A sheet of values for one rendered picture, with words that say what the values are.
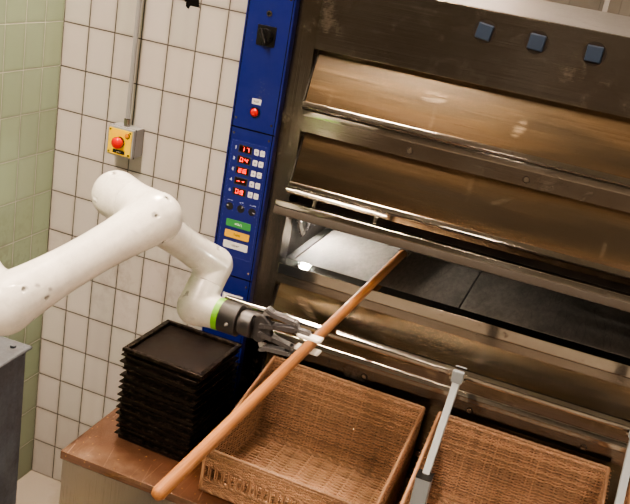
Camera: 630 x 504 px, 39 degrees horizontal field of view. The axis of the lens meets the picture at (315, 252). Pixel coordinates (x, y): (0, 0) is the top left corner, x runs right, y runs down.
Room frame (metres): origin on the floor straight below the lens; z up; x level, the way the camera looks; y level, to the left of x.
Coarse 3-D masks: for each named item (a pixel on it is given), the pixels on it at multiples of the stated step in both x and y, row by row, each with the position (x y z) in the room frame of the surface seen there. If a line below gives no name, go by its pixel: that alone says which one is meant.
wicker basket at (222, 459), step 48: (288, 384) 2.69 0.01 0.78; (336, 384) 2.65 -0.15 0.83; (240, 432) 2.53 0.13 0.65; (288, 432) 2.63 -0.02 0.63; (336, 432) 2.60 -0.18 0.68; (384, 432) 2.56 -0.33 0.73; (240, 480) 2.36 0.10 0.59; (288, 480) 2.20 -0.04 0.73; (336, 480) 2.46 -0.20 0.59; (384, 480) 2.50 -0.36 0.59
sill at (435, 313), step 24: (288, 264) 2.76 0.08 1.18; (336, 288) 2.70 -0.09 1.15; (384, 288) 2.70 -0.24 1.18; (432, 312) 2.61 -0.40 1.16; (456, 312) 2.60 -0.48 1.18; (504, 336) 2.54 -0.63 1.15; (528, 336) 2.52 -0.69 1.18; (552, 336) 2.55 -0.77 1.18; (576, 360) 2.48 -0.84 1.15; (600, 360) 2.46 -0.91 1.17; (624, 360) 2.46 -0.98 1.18
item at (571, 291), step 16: (320, 224) 2.58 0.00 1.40; (336, 224) 2.56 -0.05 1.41; (384, 240) 2.52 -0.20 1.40; (400, 240) 2.51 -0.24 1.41; (432, 240) 2.65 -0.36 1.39; (432, 256) 2.47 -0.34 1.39; (448, 256) 2.46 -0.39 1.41; (496, 272) 2.42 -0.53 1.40; (512, 272) 2.41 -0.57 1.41; (544, 288) 2.38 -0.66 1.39; (560, 288) 2.37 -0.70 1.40; (576, 288) 2.36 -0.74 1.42; (608, 288) 2.50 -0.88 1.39; (608, 304) 2.32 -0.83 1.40; (624, 304) 2.31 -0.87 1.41
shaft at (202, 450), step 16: (400, 256) 2.96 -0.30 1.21; (384, 272) 2.77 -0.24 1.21; (368, 288) 2.61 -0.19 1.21; (352, 304) 2.46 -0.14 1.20; (336, 320) 2.32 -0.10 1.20; (320, 336) 2.20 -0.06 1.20; (304, 352) 2.09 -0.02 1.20; (288, 368) 1.98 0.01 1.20; (272, 384) 1.89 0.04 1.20; (256, 400) 1.80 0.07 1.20; (240, 416) 1.72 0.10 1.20; (224, 432) 1.65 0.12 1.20; (208, 448) 1.58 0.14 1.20; (192, 464) 1.51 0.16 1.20; (176, 480) 1.45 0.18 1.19; (160, 496) 1.40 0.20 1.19
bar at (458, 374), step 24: (336, 336) 2.31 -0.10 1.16; (360, 336) 2.30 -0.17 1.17; (408, 360) 2.25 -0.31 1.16; (432, 360) 2.24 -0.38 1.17; (456, 384) 2.19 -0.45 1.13; (480, 384) 2.19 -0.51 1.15; (504, 384) 2.17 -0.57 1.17; (576, 408) 2.11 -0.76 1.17; (432, 456) 2.05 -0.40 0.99; (624, 480) 1.98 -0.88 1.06
